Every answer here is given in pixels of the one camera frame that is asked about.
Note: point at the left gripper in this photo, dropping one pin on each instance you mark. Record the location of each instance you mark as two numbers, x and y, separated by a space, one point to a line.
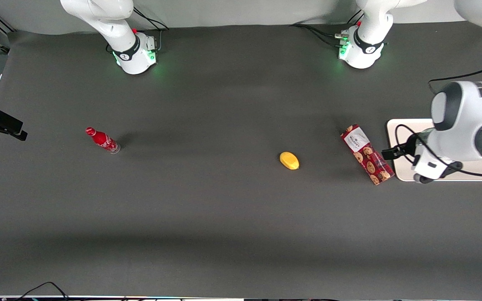
408 148

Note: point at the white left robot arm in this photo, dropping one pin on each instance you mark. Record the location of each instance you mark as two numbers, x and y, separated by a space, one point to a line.
469 121

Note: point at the beige rectangular tray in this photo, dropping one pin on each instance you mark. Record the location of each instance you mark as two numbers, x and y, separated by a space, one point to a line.
404 133

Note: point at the red cookie box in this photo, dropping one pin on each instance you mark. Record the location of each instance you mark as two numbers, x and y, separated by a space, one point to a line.
367 155

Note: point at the red cola bottle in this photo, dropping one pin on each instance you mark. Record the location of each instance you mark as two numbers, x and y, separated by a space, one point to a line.
102 140

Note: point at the yellow lemon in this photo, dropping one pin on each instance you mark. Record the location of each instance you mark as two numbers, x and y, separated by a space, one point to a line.
289 160

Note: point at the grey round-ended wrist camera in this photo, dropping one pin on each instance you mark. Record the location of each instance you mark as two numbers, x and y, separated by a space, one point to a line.
422 178

